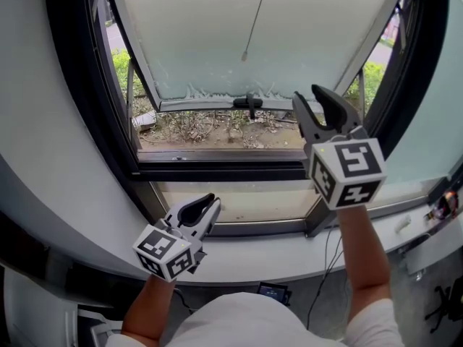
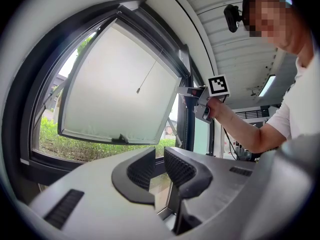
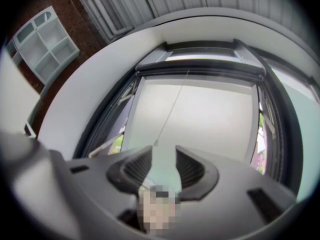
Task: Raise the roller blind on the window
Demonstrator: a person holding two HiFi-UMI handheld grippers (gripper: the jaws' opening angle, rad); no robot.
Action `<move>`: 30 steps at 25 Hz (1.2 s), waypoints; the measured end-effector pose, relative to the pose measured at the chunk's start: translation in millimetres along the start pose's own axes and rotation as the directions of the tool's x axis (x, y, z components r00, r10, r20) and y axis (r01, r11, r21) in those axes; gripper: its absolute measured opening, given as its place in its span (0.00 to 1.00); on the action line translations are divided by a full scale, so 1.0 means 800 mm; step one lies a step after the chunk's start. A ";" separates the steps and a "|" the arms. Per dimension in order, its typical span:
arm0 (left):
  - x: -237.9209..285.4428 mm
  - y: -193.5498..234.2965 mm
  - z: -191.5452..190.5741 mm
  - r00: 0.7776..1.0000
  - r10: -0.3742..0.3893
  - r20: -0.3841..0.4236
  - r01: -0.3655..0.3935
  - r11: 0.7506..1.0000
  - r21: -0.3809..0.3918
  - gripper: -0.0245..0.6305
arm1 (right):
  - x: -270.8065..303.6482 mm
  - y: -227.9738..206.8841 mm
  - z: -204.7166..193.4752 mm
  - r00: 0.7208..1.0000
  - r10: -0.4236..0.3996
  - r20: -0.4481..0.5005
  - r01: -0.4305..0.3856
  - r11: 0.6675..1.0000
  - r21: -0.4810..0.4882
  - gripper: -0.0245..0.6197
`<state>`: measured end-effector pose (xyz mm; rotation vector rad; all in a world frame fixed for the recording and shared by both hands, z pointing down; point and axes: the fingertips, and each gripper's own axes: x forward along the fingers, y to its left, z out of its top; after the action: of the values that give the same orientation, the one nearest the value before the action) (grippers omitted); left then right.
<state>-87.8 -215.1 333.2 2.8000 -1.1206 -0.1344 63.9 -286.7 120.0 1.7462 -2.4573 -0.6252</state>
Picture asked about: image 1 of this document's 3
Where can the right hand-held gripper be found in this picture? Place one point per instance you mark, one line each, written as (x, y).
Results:
(347, 172)

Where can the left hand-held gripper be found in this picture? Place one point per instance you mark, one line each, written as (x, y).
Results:
(162, 253)

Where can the person's right forearm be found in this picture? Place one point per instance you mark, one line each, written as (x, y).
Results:
(365, 259)

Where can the person's left forearm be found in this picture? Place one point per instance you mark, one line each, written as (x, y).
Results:
(148, 306)

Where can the metal window stay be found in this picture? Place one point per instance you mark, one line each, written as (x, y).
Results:
(361, 92)

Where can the clear lower glass pane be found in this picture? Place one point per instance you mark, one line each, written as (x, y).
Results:
(253, 201)

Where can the white windowsill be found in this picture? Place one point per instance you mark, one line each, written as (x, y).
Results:
(253, 255)

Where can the window with mesh screen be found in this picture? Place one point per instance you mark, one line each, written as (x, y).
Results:
(408, 85)

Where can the large frosted glass pane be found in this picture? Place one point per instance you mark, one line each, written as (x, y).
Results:
(427, 121)

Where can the small black screen device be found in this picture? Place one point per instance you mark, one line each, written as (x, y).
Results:
(273, 291)

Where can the person's white shirt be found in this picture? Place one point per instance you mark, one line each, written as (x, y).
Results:
(246, 324)

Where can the white paper roll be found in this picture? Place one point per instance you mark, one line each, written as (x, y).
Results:
(402, 224)

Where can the small colourful clutter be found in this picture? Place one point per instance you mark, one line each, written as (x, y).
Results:
(443, 204)

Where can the frosted window sash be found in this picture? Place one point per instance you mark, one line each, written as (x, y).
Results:
(199, 42)

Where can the white and grey chair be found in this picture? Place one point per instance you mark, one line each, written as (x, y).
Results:
(101, 333)

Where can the black office chair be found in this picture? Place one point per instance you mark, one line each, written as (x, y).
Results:
(448, 306)

